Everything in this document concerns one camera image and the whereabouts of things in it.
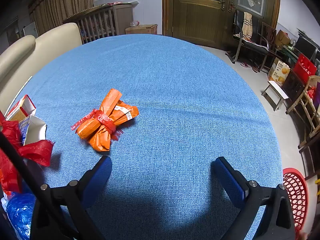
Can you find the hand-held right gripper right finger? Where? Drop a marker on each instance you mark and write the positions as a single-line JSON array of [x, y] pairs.
[[227, 180]]

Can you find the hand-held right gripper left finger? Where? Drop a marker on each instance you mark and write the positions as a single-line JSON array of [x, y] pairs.
[[100, 177]]

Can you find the orange bag bundle red ribbon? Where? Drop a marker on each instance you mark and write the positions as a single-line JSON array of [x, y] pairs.
[[110, 115]]

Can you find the red plastic bag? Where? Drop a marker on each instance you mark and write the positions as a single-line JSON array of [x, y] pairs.
[[37, 152]]

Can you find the red plastic basket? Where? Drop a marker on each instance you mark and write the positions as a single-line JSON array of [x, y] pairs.
[[297, 197]]

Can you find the blue plastic bag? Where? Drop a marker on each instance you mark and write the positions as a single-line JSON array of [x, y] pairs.
[[17, 212]]

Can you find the yellow and red carton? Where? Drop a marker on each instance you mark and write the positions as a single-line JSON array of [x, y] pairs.
[[18, 113]]

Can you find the blue and white carton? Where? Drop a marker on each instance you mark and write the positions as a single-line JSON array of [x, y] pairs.
[[35, 130]]

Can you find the white stool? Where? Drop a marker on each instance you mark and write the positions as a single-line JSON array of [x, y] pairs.
[[277, 90]]

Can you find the wicker chair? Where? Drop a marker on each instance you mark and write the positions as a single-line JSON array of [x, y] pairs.
[[307, 97]]

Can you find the pair of slippers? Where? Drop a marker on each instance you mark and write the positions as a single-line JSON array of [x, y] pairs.
[[246, 65]]

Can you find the dark wooden side table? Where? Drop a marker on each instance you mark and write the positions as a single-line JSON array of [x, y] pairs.
[[295, 85]]

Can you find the yellow printed carton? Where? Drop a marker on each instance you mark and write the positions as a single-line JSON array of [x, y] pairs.
[[280, 72]]

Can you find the red gift bag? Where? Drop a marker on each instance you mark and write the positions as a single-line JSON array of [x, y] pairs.
[[305, 67]]

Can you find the black armchair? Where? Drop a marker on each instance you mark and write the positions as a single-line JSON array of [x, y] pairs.
[[252, 45]]

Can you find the beige sofa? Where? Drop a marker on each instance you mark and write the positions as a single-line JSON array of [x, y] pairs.
[[50, 42]]

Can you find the brown cardboard box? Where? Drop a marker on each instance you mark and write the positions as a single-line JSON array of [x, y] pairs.
[[142, 29], [283, 38]]

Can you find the dark wooden chair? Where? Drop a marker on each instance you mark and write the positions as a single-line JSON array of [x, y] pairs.
[[268, 32]]

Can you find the black monitor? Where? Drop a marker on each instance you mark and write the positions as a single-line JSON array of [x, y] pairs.
[[305, 46]]

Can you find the wooden cabinet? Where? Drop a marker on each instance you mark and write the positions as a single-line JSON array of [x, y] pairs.
[[100, 22]]

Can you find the striped scarf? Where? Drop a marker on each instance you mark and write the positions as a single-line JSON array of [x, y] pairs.
[[247, 25]]

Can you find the wooden double door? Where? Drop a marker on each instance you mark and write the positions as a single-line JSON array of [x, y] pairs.
[[200, 20]]

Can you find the whiteboard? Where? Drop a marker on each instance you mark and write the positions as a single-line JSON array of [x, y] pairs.
[[30, 30]]

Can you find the brown curtain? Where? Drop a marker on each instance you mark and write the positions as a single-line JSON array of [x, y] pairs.
[[62, 0]]

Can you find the dark wooden furniture frame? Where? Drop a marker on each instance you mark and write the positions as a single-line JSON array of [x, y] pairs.
[[306, 146]]

